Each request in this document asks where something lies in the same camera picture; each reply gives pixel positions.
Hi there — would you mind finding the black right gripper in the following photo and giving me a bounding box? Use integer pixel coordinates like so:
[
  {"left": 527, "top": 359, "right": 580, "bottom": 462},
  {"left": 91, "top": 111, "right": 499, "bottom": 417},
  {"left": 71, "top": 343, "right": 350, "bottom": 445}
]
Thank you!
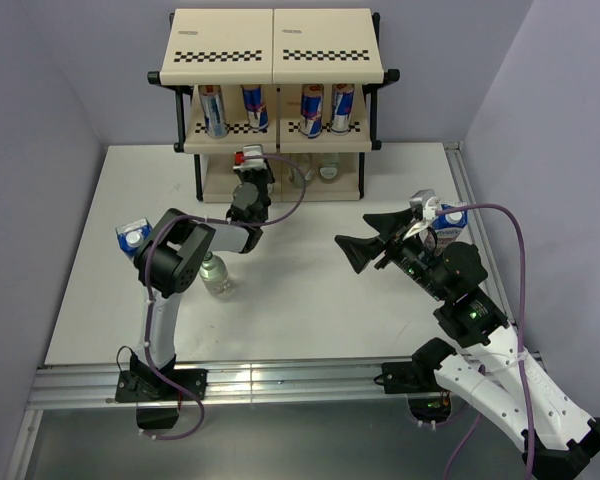
[{"left": 333, "top": 206, "right": 448, "bottom": 299}]

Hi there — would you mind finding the clear glass bottle green cap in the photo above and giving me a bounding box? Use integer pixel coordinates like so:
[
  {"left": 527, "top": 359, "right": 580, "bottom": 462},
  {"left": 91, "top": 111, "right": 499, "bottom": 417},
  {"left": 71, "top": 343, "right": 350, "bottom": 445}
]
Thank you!
[
  {"left": 198, "top": 251, "right": 233, "bottom": 299},
  {"left": 289, "top": 153, "right": 314, "bottom": 189},
  {"left": 318, "top": 153, "right": 340, "bottom": 183}
]

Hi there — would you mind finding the blue silver energy drink can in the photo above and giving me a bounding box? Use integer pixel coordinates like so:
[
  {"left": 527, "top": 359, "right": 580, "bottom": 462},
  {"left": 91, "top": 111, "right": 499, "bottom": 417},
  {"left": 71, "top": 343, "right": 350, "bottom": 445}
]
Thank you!
[
  {"left": 300, "top": 84, "right": 323, "bottom": 139},
  {"left": 330, "top": 84, "right": 355, "bottom": 135}
]

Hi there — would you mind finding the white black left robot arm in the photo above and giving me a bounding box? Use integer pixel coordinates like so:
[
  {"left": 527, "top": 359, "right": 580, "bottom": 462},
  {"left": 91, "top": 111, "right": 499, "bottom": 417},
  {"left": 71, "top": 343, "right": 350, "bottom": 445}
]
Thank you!
[{"left": 130, "top": 159, "right": 275, "bottom": 399}]

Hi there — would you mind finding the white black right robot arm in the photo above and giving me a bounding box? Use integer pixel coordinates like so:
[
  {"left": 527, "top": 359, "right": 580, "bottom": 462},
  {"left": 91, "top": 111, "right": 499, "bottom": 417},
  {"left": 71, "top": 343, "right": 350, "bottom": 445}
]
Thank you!
[{"left": 335, "top": 209, "right": 600, "bottom": 479}]

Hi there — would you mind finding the beige three-tier shelf rack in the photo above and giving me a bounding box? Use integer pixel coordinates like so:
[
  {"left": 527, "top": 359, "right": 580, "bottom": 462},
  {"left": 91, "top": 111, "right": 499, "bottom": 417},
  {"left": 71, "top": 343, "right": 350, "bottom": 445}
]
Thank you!
[{"left": 147, "top": 8, "right": 400, "bottom": 203}]

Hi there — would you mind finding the blue purple berry juice carton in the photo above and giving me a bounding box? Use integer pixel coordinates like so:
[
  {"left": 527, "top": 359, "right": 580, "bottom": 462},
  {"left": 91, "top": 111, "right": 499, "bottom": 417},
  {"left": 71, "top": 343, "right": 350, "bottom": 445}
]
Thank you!
[{"left": 417, "top": 202, "right": 468, "bottom": 255}]

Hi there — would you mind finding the blue Fontana juice carton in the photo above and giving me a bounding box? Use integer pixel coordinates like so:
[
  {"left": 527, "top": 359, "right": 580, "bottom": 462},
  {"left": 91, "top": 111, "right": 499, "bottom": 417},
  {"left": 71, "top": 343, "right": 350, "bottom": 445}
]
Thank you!
[{"left": 115, "top": 218, "right": 152, "bottom": 259}]

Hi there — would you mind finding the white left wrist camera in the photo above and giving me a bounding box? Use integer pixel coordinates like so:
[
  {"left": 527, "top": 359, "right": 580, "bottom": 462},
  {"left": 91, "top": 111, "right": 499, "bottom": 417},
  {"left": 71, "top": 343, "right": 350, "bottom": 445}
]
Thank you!
[{"left": 233, "top": 144, "right": 265, "bottom": 170}]

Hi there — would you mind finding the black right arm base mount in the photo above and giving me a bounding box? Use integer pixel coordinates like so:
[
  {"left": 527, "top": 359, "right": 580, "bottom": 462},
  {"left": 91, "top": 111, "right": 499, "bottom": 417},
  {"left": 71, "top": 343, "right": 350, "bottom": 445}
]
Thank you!
[{"left": 373, "top": 361, "right": 463, "bottom": 424}]

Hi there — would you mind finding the aluminium mounting rail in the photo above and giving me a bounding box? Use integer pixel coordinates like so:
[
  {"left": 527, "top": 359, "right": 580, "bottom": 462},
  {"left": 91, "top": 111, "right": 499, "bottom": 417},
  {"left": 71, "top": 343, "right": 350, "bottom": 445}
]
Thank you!
[{"left": 27, "top": 357, "right": 546, "bottom": 411}]

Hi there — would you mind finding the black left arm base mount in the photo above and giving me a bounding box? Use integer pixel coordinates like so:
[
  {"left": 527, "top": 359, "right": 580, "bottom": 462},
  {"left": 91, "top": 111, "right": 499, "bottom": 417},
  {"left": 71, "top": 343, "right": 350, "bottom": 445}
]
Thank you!
[{"left": 114, "top": 369, "right": 208, "bottom": 431}]

